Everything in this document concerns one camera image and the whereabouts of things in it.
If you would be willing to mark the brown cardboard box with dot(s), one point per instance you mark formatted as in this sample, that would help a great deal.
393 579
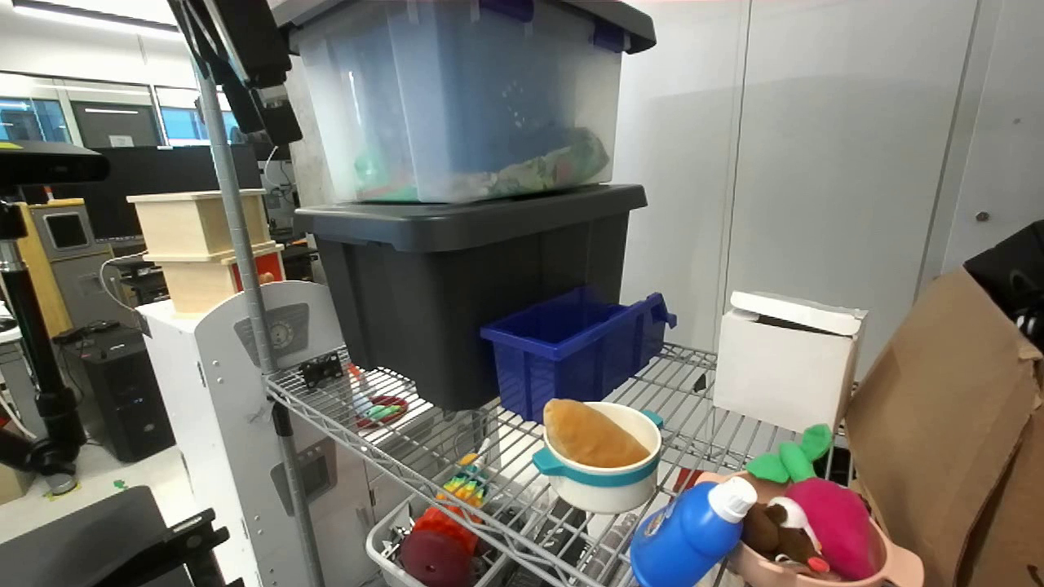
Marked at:
946 435

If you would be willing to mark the blue toy detergent bottle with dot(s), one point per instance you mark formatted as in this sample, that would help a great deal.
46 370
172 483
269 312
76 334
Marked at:
685 539

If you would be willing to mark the black plastic storage tote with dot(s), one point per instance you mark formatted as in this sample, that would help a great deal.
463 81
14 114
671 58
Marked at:
456 282

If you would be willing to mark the brown and white plush toy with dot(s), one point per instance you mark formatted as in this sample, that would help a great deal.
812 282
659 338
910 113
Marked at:
769 526

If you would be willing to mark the black monitor stand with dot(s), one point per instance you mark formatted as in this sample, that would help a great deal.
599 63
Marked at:
34 326

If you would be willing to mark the grey white equipment cabinet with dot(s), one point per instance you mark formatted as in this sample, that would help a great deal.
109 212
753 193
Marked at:
231 435

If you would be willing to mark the brown bread plush toy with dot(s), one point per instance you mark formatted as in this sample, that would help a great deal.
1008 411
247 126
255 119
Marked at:
589 435

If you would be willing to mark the blue plastic bin container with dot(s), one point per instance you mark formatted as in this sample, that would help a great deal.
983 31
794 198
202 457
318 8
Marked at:
565 346

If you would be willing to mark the white cardboard box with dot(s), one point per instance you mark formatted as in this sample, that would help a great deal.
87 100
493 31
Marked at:
778 362

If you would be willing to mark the beige stacked drawer boxes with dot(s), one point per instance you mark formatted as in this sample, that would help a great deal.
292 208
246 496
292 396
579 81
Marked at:
195 232

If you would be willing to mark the pink radish plush green leaves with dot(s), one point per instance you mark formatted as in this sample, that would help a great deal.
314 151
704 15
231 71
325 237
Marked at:
836 526

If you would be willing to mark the black clip on rack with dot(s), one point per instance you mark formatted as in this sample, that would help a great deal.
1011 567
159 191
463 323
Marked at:
321 370

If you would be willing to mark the cream pot with teal band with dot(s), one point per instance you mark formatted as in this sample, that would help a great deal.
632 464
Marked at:
607 487

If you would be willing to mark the red toy on lower shelf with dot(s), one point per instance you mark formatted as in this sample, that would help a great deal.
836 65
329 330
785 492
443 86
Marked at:
467 483

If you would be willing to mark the clear plastic storage tote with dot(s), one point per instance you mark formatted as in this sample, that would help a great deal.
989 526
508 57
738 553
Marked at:
456 100

